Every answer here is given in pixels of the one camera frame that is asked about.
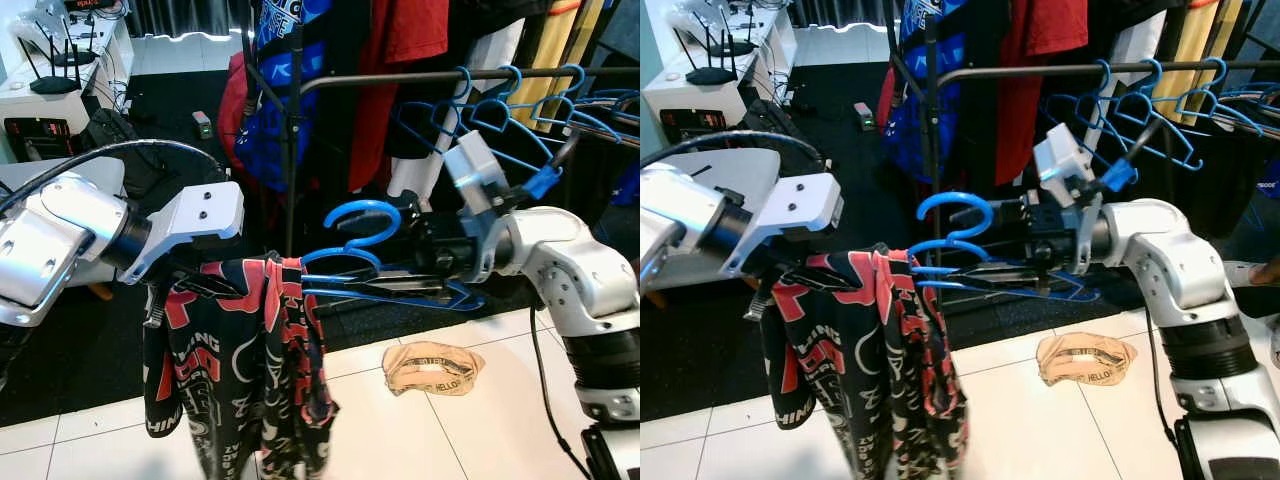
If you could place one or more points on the blue printed hanging garment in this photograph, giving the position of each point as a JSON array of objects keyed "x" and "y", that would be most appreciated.
[
  {"x": 265, "y": 130},
  {"x": 950, "y": 60}
]

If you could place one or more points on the black curtain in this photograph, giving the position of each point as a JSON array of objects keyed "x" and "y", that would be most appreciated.
[
  {"x": 840, "y": 10},
  {"x": 190, "y": 15}
]

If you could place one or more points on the red hanging garment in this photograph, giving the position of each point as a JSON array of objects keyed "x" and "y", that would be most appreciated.
[
  {"x": 232, "y": 100},
  {"x": 888, "y": 95},
  {"x": 1040, "y": 70},
  {"x": 400, "y": 80}
]

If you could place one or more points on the beige cap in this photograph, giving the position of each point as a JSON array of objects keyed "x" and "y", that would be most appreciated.
[
  {"x": 1085, "y": 360},
  {"x": 430, "y": 368}
]

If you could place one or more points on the black device red display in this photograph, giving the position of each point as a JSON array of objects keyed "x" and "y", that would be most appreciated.
[
  {"x": 690, "y": 125},
  {"x": 35, "y": 138}
]

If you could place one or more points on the black wifi router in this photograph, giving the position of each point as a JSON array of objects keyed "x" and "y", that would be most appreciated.
[
  {"x": 52, "y": 82},
  {"x": 712, "y": 75},
  {"x": 735, "y": 45},
  {"x": 70, "y": 55}
]

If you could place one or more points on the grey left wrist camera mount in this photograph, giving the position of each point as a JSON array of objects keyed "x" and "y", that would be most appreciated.
[
  {"x": 195, "y": 215},
  {"x": 800, "y": 205}
]

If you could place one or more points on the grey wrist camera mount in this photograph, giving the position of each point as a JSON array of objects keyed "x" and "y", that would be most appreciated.
[
  {"x": 800, "y": 205},
  {"x": 195, "y": 215},
  {"x": 1060, "y": 160},
  {"x": 470, "y": 165}
]

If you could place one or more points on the person bare legs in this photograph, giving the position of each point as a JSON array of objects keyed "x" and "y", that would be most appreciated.
[{"x": 1268, "y": 270}]

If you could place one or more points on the white hanging garment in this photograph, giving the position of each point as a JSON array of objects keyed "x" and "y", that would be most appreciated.
[
  {"x": 1130, "y": 40},
  {"x": 410, "y": 185}
]

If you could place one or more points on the blue plastic clothes hanger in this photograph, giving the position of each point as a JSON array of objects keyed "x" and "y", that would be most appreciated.
[
  {"x": 955, "y": 198},
  {"x": 513, "y": 68},
  {"x": 1155, "y": 60},
  {"x": 575, "y": 67},
  {"x": 462, "y": 70},
  {"x": 1103, "y": 62},
  {"x": 1217, "y": 60},
  {"x": 360, "y": 207}
]

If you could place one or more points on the black red lettered shirt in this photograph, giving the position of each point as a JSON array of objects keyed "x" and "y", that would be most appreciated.
[
  {"x": 870, "y": 370},
  {"x": 230, "y": 370}
]

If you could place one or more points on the black metal clothes rack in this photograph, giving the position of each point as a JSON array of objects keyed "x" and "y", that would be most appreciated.
[
  {"x": 292, "y": 150},
  {"x": 932, "y": 120}
]

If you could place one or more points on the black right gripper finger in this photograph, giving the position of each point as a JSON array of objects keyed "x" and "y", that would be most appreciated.
[
  {"x": 1012, "y": 286},
  {"x": 410, "y": 277},
  {"x": 1010, "y": 272},
  {"x": 415, "y": 290}
]

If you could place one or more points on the white desk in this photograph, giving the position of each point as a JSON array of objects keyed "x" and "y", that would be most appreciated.
[
  {"x": 40, "y": 110},
  {"x": 690, "y": 100}
]

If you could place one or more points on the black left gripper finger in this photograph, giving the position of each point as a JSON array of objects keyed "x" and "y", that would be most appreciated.
[
  {"x": 825, "y": 280},
  {"x": 157, "y": 306},
  {"x": 212, "y": 286},
  {"x": 761, "y": 303}
]

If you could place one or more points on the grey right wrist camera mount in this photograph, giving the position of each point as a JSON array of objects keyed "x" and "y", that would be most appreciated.
[
  {"x": 470, "y": 165},
  {"x": 1060, "y": 160}
]

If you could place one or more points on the small grey device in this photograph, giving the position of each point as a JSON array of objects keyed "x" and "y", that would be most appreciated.
[
  {"x": 864, "y": 115},
  {"x": 202, "y": 124}
]

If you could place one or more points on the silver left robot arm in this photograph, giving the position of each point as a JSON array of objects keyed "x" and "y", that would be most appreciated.
[
  {"x": 680, "y": 215},
  {"x": 50, "y": 235}
]

